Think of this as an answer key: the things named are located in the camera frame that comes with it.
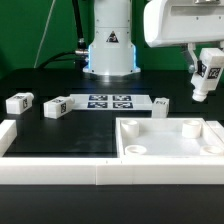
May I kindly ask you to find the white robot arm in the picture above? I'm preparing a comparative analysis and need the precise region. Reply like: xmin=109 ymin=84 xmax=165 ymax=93
xmin=84 ymin=0 xmax=224 ymax=77

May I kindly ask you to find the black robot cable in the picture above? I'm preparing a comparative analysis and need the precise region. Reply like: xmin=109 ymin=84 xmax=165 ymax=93
xmin=37 ymin=0 xmax=90 ymax=70

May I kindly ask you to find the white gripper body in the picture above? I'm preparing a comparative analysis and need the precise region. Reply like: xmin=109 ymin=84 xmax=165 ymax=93
xmin=143 ymin=0 xmax=224 ymax=47

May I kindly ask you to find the thin white cable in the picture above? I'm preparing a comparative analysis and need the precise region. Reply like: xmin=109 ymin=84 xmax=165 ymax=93
xmin=33 ymin=0 xmax=57 ymax=69

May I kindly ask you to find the white square table top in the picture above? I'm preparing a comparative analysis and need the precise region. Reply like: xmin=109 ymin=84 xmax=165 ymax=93
xmin=116 ymin=118 xmax=224 ymax=159

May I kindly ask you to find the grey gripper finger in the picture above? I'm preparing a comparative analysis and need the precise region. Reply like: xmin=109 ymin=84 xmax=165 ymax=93
xmin=182 ymin=43 xmax=198 ymax=73

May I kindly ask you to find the white U-shaped fence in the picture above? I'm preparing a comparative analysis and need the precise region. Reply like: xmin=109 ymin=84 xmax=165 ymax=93
xmin=0 ymin=120 xmax=224 ymax=185

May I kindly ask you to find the white marker base sheet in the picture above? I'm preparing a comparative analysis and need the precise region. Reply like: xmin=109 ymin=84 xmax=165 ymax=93
xmin=71 ymin=94 xmax=152 ymax=111

